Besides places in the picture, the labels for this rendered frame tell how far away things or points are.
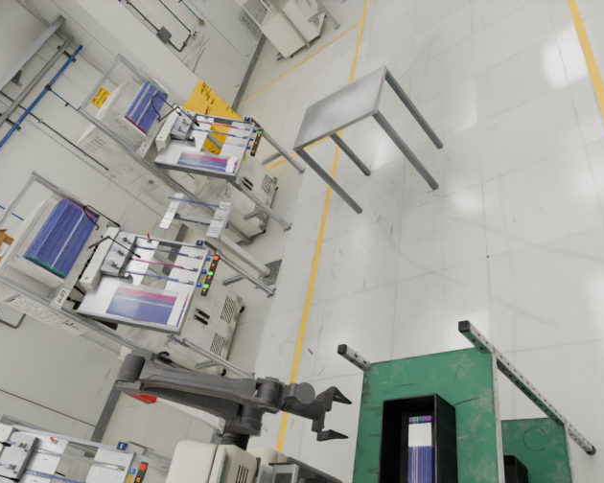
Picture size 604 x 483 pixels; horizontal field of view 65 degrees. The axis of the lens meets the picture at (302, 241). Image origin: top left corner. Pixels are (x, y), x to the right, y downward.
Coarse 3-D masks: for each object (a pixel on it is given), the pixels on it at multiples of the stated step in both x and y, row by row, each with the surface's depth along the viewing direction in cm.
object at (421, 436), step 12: (420, 420) 134; (432, 420) 133; (408, 432) 134; (420, 432) 132; (432, 432) 131; (408, 444) 132; (420, 444) 130; (432, 444) 129; (408, 456) 130; (420, 456) 128; (432, 456) 127; (408, 468) 129; (420, 468) 127; (432, 468) 125; (408, 480) 127; (420, 480) 125; (432, 480) 123
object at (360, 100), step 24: (384, 72) 313; (336, 96) 338; (360, 96) 312; (312, 120) 342; (336, 120) 317; (360, 120) 300; (384, 120) 298; (312, 168) 348; (360, 168) 394; (336, 192) 363
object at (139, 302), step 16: (128, 288) 331; (144, 288) 331; (160, 288) 332; (112, 304) 323; (128, 304) 324; (144, 304) 324; (160, 304) 325; (176, 304) 326; (144, 320) 318; (160, 320) 318; (176, 320) 318
